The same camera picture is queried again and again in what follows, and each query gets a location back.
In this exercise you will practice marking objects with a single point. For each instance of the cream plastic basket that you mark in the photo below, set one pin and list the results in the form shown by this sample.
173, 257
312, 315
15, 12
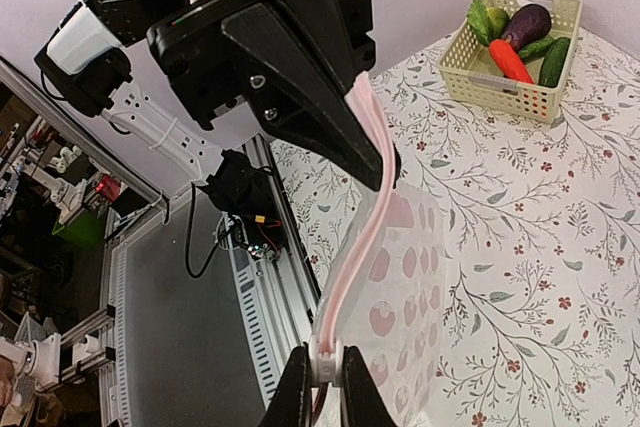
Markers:
472, 76

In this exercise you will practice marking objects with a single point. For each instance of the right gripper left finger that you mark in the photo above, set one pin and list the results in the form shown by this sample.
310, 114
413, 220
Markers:
291, 405

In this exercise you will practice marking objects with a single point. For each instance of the floral table mat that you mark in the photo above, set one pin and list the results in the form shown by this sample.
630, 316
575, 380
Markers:
541, 298

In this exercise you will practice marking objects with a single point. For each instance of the toy eggplant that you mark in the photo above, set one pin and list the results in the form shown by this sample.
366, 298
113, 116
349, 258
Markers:
530, 23

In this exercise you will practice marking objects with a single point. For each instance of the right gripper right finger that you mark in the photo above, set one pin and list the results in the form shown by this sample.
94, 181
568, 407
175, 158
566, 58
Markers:
360, 402

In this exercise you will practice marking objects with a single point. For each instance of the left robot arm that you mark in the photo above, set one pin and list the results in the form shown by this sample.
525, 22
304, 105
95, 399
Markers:
100, 61

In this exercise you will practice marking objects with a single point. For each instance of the toy green leafy vegetable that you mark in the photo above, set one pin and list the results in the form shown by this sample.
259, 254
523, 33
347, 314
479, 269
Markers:
486, 23

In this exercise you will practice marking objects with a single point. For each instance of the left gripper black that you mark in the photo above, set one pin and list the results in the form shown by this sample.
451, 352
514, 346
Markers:
294, 61

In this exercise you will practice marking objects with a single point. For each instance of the clear zip top bag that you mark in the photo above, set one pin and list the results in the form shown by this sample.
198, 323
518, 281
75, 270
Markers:
384, 293

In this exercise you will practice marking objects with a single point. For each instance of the toy carrot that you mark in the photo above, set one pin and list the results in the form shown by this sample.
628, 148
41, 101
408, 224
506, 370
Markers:
508, 61

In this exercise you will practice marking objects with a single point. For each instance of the toy small green cucumber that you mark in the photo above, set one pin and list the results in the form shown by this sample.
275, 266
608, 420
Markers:
536, 49

